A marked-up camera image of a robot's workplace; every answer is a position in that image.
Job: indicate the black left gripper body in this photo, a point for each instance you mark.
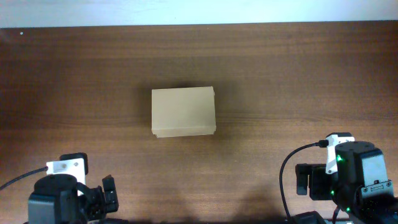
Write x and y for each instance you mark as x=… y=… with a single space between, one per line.
x=94 y=203

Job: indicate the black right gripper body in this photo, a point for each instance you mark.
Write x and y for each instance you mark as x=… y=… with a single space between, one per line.
x=320 y=183

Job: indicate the brown cardboard box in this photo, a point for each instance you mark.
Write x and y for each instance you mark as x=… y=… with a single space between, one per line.
x=178 y=112

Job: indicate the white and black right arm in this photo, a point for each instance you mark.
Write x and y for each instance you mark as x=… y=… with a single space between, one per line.
x=360 y=186

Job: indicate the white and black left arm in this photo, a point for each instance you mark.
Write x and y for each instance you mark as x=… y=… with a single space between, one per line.
x=60 y=198

